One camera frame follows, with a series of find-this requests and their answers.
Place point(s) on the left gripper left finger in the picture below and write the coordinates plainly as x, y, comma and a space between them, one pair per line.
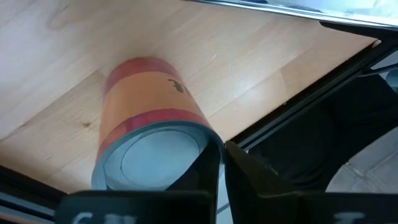
205, 174

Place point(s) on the silver metal rail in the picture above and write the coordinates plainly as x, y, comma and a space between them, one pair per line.
295, 14

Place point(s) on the orange and red can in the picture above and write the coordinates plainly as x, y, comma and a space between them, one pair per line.
146, 124

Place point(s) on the black table frame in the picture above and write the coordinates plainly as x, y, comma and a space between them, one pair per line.
311, 90

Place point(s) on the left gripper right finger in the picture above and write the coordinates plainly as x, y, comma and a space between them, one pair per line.
248, 186

